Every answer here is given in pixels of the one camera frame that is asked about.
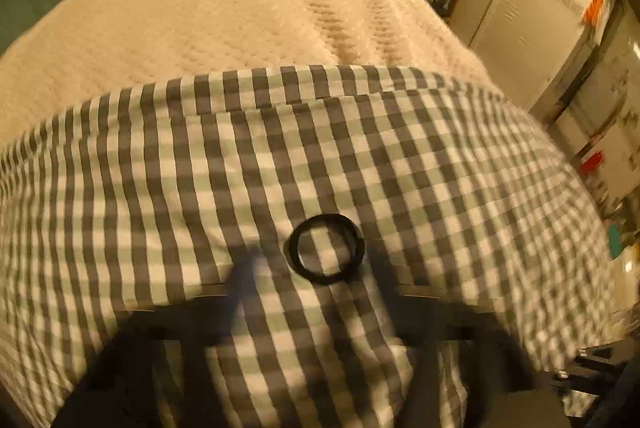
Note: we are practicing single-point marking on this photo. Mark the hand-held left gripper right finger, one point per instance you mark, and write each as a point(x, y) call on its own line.
point(460, 323)

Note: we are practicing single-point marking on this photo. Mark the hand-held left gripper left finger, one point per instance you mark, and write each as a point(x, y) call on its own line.
point(150, 323)

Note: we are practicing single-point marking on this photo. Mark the red box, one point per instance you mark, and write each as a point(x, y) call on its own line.
point(592, 162)

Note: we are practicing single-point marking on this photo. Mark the grey white checkered cloth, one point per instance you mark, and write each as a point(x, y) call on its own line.
point(200, 183)

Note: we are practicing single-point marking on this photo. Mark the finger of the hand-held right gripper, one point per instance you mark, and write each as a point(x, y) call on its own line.
point(600, 353)

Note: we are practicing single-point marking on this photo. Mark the teal container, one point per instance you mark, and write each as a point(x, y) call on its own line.
point(616, 242)

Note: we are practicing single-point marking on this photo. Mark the orange hanging tag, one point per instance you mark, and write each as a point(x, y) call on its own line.
point(595, 8)

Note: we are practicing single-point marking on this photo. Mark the cream textured blanket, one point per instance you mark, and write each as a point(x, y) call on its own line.
point(225, 8)

